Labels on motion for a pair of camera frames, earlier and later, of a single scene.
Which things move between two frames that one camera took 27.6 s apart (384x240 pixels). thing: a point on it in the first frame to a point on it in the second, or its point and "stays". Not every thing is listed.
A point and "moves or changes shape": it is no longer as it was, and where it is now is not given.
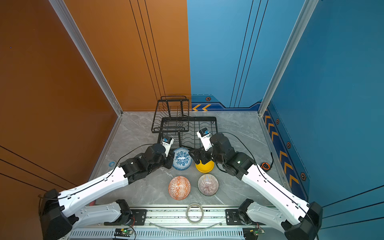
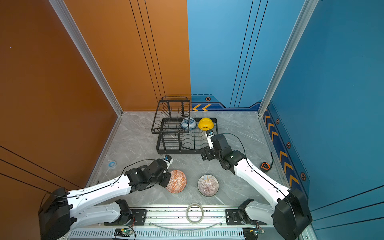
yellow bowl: [205, 168] to [205, 124]
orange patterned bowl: [179, 188] moves or changes shape
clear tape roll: [186, 214] stays
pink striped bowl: [208, 184] stays
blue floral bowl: [182, 160] to [188, 123]
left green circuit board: [123, 232] stays
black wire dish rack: [172, 120] stays
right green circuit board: [252, 233] stays
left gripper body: [168, 161] to [164, 179]
